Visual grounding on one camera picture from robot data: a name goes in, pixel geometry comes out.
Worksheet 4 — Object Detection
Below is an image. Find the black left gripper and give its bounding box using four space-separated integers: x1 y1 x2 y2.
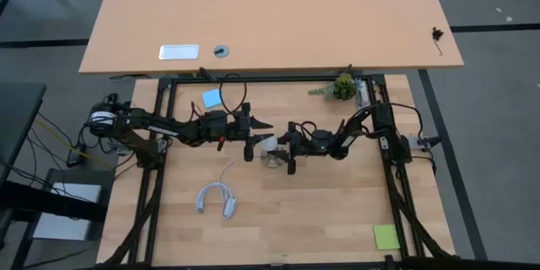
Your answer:
227 101 277 146

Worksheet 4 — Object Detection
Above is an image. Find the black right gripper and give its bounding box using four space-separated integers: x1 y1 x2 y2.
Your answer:
273 121 316 164

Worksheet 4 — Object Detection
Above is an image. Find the white lightbulb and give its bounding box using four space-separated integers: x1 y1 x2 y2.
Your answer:
261 134 279 153

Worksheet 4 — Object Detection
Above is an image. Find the brass lamp socket base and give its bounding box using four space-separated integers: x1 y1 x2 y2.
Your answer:
259 147 289 170

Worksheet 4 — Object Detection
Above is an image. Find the white lamp power cord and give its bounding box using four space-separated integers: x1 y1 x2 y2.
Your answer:
194 153 271 221

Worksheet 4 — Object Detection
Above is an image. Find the blue sticky note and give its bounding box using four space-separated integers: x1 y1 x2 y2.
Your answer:
201 88 224 110

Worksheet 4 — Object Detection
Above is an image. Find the potted green succulent plant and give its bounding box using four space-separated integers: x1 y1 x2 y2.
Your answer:
307 71 365 102

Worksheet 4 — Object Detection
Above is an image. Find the light wooden desk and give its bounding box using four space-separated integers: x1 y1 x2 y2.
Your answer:
78 0 466 76

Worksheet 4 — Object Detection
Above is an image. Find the green sticky note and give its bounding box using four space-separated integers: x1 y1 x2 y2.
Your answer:
372 224 402 251

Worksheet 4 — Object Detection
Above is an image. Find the grey metal box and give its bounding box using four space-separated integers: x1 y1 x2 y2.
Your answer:
405 134 440 151

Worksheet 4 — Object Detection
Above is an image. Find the black power adapter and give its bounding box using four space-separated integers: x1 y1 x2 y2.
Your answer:
66 143 88 168

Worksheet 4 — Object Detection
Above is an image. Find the small dark red object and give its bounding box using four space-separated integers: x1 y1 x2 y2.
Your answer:
430 26 446 57

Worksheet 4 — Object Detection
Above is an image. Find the white box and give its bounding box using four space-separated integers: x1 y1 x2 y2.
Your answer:
32 181 103 241

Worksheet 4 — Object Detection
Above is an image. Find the black side table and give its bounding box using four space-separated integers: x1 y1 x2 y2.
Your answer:
0 82 109 270

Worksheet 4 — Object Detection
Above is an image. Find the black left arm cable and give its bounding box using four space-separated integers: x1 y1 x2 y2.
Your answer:
218 73 249 116

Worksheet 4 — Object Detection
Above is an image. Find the black aluminium frame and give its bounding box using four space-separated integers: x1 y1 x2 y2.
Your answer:
99 73 467 270

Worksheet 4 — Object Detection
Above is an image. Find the silver desk cable plate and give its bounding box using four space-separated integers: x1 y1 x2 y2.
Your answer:
158 43 201 62

